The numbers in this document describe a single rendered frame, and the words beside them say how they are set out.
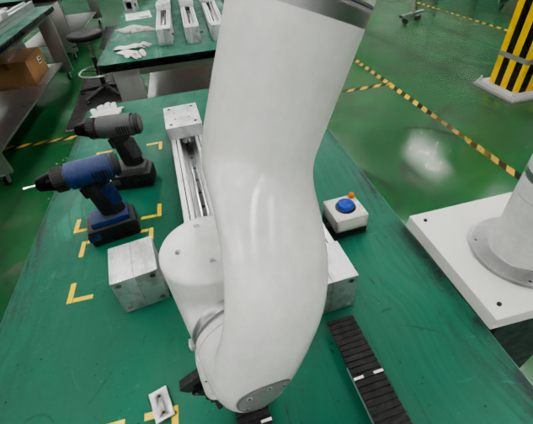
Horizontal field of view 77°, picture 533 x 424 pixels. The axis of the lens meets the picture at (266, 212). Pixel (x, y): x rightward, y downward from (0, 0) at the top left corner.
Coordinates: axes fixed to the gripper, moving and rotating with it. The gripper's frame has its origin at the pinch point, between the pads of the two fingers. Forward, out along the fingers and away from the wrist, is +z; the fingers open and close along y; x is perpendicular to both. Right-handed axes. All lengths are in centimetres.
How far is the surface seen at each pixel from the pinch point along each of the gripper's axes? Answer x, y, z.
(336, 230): 28.0, 28.1, 2.8
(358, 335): 3.3, 20.7, 2.9
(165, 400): 4.2, -13.1, 5.4
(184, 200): 45.2, -3.9, -2.3
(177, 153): 68, -4, -2
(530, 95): 188, 289, 80
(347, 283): 10.8, 21.9, -1.6
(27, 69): 379, -138, 46
